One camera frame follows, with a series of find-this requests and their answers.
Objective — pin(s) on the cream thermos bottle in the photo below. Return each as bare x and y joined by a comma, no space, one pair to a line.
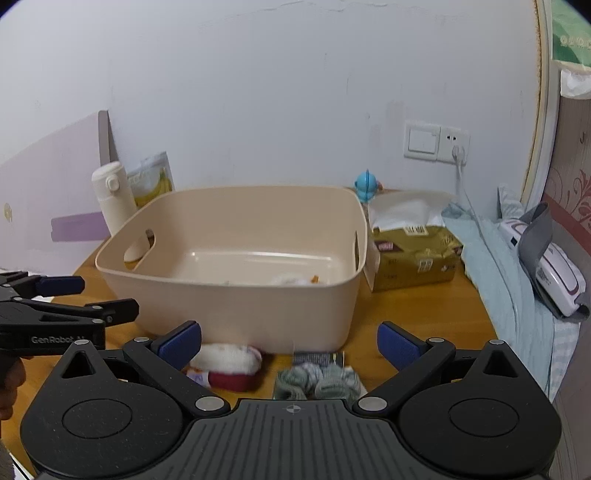
114,195

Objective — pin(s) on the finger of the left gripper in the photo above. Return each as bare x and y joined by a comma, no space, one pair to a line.
28,285
109,313

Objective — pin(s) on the gold tissue pack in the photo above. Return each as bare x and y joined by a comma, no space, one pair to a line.
409,244

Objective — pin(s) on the purple white headboard panel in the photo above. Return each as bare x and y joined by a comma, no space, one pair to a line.
50,217

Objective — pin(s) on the white wall switch socket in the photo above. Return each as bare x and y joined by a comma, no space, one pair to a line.
435,143

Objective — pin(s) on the patterned bed headboard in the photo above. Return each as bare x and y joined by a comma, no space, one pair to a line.
559,174

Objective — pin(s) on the red white plush sock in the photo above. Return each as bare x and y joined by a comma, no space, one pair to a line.
226,366

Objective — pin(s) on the green tissue box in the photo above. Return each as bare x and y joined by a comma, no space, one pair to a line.
571,47

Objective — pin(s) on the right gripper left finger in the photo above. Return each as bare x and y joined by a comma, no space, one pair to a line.
160,362

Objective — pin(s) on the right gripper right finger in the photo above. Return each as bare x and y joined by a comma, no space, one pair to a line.
420,364

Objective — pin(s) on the person's left hand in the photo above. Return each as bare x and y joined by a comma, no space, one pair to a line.
13,378

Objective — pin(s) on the small dark matchbox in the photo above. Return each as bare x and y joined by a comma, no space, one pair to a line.
322,359

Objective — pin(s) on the white device with grey strap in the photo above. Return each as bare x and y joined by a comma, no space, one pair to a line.
556,280

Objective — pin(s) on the white plush cat toy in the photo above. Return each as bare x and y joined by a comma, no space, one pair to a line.
293,279

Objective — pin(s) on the blue cartoon figurine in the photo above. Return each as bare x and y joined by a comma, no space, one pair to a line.
367,186

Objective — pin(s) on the light blue bedding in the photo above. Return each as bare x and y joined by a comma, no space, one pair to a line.
544,343

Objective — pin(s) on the banana chips snack pouch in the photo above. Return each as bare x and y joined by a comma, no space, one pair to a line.
151,179

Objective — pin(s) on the green plaid scrunchie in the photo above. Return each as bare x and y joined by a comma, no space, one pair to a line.
310,381

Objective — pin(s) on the beige plastic storage bin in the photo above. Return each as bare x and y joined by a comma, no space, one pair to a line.
209,254

